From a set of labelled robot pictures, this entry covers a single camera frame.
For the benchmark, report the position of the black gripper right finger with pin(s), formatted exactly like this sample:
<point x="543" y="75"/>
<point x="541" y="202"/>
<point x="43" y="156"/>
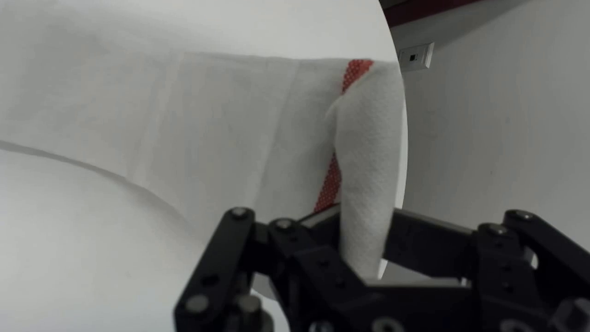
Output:
<point x="528" y="270"/>

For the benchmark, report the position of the small white bracket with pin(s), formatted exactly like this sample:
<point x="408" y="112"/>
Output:
<point x="417" y="56"/>

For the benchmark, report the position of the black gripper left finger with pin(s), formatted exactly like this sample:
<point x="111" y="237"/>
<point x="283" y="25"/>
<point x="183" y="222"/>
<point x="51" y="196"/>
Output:
<point x="246" y="278"/>

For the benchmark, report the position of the white towel with red stripes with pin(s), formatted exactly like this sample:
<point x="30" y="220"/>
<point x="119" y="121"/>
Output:
<point x="246" y="123"/>

